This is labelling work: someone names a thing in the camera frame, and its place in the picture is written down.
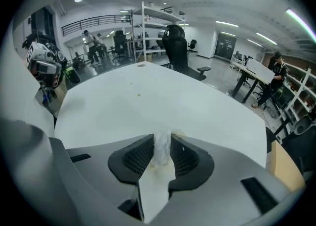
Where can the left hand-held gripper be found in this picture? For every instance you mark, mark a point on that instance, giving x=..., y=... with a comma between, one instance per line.
x=44, y=66

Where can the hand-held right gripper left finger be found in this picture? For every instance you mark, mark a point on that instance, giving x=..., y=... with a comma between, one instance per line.
x=132, y=160

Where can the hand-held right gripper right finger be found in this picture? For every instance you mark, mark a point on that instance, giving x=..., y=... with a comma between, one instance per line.
x=191, y=165

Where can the white cloth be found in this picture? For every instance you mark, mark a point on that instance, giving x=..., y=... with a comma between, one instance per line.
x=161, y=148

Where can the white table top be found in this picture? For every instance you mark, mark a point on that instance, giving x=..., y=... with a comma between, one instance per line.
x=148, y=101

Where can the black backpack rig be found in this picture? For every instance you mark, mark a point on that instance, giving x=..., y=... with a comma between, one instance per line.
x=60, y=58

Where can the person's white shirt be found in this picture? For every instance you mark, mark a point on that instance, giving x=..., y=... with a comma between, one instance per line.
x=17, y=96

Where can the black mezzanine railing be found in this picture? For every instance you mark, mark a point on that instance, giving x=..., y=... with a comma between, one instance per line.
x=93, y=22

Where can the black office chair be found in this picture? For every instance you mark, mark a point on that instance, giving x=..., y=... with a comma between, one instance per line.
x=177, y=52
x=192, y=44
x=301, y=146
x=119, y=44

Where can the beige wooden table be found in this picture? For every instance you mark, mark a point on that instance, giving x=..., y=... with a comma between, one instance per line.
x=288, y=170

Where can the black double door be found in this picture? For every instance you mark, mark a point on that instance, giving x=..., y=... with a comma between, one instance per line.
x=224, y=47

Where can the white shelf rack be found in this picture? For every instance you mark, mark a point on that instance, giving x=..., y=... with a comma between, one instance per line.
x=302, y=86
x=158, y=13

